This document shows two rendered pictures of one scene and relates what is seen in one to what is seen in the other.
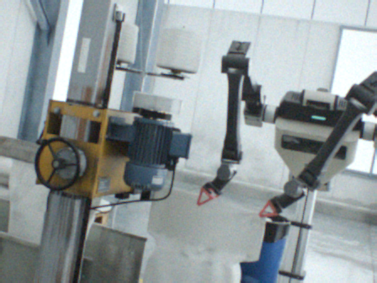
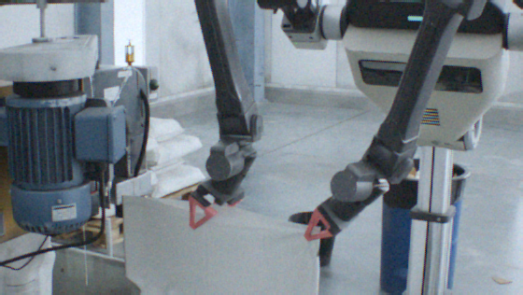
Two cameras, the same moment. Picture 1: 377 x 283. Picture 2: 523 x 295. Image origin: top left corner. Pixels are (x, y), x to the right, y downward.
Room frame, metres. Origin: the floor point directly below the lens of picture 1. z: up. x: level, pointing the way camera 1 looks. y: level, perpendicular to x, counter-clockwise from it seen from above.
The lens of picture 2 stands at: (0.63, -0.44, 1.50)
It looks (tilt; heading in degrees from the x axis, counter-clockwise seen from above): 12 degrees down; 8
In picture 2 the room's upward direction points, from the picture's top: 1 degrees clockwise
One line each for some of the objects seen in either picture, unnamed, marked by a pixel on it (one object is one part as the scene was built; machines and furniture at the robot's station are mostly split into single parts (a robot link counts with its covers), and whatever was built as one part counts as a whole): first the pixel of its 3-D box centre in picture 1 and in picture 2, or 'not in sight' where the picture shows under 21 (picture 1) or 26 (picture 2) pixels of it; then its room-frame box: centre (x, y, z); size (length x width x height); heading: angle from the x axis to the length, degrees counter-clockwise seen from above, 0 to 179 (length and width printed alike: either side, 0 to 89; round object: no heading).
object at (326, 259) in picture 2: not in sight; (313, 240); (4.60, -0.16, 0.13); 0.30 x 0.30 x 0.26
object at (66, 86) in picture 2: (155, 115); (45, 86); (1.84, 0.13, 1.35); 0.12 x 0.12 x 0.04
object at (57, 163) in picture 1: (56, 163); not in sight; (1.69, 0.42, 1.13); 0.18 x 0.11 x 0.18; 71
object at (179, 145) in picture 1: (178, 147); (101, 140); (1.85, 0.03, 1.25); 0.10 x 0.08 x 0.12; 6
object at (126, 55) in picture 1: (119, 41); not in sight; (2.06, 0.34, 1.61); 0.15 x 0.14 x 0.17; 71
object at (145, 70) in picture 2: not in sight; (140, 84); (2.38, 0.12, 1.29); 0.08 x 0.05 x 0.09; 71
